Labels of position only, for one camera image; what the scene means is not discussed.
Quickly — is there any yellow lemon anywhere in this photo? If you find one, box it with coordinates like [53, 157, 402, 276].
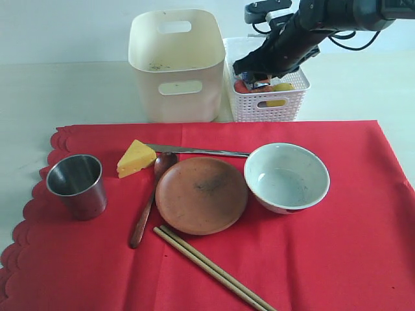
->
[266, 83, 295, 107]

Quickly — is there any blue white milk carton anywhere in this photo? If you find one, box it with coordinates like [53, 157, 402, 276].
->
[236, 71, 271, 90]

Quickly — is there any dark wooden spoon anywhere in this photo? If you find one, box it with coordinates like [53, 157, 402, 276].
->
[129, 152, 178, 249]

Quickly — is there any upper wooden chopstick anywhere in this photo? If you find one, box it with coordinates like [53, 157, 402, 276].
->
[158, 225, 276, 310]

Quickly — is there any stainless steel cup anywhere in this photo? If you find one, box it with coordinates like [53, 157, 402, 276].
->
[46, 154, 108, 221]

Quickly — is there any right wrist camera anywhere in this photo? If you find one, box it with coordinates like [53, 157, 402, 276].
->
[244, 0, 292, 24]

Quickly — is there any white woven plastic basket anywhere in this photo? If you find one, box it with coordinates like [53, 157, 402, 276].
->
[223, 37, 311, 122]

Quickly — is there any lower wooden chopstick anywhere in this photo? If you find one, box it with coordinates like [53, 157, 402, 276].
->
[153, 227, 265, 310]

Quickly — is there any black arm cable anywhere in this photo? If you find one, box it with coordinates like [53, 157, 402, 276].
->
[329, 30, 382, 51]

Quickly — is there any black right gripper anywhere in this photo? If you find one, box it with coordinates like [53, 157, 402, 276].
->
[233, 12, 321, 80]

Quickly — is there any red sausage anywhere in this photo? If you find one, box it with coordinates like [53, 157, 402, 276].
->
[233, 80, 250, 94]

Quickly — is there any cream plastic tub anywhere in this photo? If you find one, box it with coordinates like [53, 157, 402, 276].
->
[128, 9, 226, 123]

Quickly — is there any red scalloped table cloth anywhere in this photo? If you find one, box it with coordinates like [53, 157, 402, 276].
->
[1, 121, 414, 310]

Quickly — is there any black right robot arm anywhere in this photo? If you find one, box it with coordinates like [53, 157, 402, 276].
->
[233, 1, 414, 83]

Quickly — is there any wooden chopstick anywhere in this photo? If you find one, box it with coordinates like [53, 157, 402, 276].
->
[158, 225, 276, 310]
[153, 227, 265, 310]

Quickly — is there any white ceramic bowl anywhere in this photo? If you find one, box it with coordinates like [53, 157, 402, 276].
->
[244, 143, 331, 214]

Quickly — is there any silver table knife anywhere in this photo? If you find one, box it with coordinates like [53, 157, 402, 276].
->
[146, 143, 250, 157]

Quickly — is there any brown wooden plate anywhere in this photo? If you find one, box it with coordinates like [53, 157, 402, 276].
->
[156, 157, 248, 235]

